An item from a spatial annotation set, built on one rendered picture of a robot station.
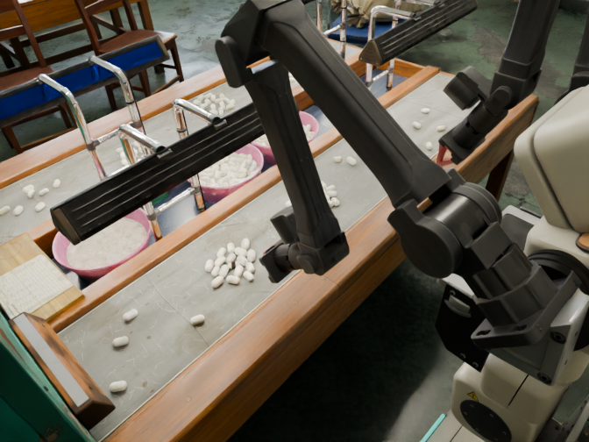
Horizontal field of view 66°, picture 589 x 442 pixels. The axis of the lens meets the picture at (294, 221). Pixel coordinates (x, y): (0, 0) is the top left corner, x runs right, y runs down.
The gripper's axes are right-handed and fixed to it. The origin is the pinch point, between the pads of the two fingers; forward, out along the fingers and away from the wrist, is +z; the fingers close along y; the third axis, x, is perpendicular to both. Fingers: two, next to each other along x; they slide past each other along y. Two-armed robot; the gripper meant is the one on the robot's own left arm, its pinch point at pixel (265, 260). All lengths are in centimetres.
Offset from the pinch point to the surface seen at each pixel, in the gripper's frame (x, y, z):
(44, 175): -52, 15, 78
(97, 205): -28.7, 24.3, -1.1
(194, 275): -3.4, 8.7, 22.0
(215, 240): -7.3, -3.1, 26.3
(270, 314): 11.0, 5.4, 1.5
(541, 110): 51, -274, 67
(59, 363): -7.0, 44.4, 8.2
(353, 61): -35, -116, 53
